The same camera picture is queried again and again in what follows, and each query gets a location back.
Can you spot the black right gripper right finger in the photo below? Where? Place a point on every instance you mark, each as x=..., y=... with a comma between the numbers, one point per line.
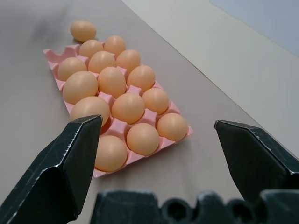
x=254, y=158

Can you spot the brown egg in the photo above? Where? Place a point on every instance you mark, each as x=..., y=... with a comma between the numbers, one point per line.
x=71, y=68
x=80, y=87
x=172, y=126
x=141, y=78
x=115, y=44
x=112, y=154
x=91, y=48
x=111, y=79
x=83, y=30
x=90, y=108
x=155, y=100
x=128, y=61
x=128, y=107
x=101, y=61
x=143, y=139

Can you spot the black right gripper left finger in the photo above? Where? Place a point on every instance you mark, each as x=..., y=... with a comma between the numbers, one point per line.
x=58, y=168

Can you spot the pink egg tray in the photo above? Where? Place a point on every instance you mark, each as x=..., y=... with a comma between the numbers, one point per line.
x=140, y=116

